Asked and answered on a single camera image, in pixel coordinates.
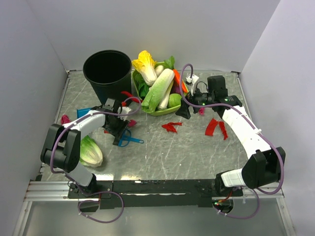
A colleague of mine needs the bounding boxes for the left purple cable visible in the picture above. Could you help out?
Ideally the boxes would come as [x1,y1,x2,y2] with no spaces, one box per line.
[50,96,142,224]

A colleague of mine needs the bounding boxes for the narrow red paper strip right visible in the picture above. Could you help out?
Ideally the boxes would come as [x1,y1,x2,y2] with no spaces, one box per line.
[219,121,228,140]

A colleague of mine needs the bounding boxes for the crumpled red paper scrap centre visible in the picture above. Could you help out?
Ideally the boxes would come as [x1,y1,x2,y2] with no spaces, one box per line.
[162,122,182,133]

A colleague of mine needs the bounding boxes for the purple cable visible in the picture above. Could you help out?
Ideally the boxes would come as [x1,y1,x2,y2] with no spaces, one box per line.
[179,63,285,219]
[50,96,142,224]

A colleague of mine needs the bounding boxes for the long green romaine lettuce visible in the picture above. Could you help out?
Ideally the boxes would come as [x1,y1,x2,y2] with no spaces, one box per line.
[141,68,174,113]

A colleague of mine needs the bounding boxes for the blue hand brush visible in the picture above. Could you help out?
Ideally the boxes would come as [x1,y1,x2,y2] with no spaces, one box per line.
[118,129,144,148]

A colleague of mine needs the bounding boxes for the green plastic basket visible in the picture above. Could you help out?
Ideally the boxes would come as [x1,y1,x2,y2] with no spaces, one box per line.
[131,69,180,116]

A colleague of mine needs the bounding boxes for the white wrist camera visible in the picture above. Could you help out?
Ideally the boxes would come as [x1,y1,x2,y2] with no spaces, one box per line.
[118,106,132,120]
[186,74,199,95]

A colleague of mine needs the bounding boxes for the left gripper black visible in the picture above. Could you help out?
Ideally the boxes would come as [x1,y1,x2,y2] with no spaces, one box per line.
[103,114,129,139]

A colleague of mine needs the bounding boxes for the red chili pepper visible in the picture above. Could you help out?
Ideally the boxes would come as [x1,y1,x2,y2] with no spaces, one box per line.
[121,91,142,104]

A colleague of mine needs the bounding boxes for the pink paper scrap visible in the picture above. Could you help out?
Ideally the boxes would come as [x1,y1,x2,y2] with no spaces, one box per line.
[198,108,205,116]
[128,120,137,127]
[60,115,71,125]

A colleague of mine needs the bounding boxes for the aluminium frame rail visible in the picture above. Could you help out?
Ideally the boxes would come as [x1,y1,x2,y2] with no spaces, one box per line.
[24,181,284,202]

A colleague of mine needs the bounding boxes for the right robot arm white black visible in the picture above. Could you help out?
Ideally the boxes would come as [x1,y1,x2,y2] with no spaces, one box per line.
[176,75,285,196]

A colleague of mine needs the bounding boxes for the yellow napa cabbage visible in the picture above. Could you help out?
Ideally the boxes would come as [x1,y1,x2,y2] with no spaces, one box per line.
[131,50,157,87]

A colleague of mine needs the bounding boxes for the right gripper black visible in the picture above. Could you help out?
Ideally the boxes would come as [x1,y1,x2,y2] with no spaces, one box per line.
[175,83,215,119]

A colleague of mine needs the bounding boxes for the orange carrot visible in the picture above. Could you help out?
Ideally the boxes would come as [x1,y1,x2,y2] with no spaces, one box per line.
[172,69,188,93]

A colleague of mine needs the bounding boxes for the blue dustpan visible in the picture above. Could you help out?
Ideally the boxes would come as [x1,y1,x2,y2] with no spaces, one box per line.
[76,108,91,118]

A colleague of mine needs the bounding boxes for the black plastic bucket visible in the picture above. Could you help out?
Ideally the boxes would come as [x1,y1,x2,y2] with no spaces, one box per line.
[83,50,132,104]

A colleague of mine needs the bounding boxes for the green cabbage on table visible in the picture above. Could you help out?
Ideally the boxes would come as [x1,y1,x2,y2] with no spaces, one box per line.
[79,135,103,167]

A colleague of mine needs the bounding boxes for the round green cabbage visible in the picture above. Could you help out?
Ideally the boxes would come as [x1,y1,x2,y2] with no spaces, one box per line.
[167,93,182,108]

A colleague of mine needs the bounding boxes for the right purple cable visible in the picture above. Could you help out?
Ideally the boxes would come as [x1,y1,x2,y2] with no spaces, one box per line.
[179,63,285,219]

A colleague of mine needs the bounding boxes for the white leek stalk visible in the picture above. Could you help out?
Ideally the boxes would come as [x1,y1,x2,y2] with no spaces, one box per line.
[157,81,174,110]

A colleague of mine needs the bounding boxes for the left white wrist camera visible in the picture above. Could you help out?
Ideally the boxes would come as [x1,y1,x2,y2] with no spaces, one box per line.
[118,106,132,120]

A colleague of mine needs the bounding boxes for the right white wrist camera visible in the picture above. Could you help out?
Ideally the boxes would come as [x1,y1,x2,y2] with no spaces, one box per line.
[186,74,199,95]

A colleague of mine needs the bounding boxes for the pink paper scrap right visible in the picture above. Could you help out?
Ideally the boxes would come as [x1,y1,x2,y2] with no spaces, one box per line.
[198,108,205,116]

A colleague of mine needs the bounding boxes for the white radish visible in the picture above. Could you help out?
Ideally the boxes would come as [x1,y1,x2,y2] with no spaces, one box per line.
[155,65,164,77]

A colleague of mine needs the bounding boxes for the pink paper scrap far left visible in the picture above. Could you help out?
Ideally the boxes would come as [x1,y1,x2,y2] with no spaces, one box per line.
[60,115,71,125]

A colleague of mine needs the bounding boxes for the wide red paper strip right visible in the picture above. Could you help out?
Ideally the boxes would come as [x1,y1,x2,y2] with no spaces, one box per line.
[205,118,219,136]

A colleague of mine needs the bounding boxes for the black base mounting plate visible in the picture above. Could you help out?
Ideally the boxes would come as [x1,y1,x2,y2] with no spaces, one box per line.
[68,179,243,209]

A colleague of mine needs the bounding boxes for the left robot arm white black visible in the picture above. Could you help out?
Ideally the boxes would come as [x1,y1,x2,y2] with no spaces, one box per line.
[40,99,132,198]

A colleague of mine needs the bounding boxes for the pink paper scrap centre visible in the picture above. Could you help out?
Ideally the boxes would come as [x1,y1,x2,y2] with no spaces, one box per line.
[128,120,137,127]

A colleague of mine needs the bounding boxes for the purple cabbage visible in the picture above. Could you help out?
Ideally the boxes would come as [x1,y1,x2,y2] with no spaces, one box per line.
[172,85,181,94]

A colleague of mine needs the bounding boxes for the green spinach leaves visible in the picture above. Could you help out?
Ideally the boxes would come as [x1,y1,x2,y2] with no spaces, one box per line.
[132,56,175,100]

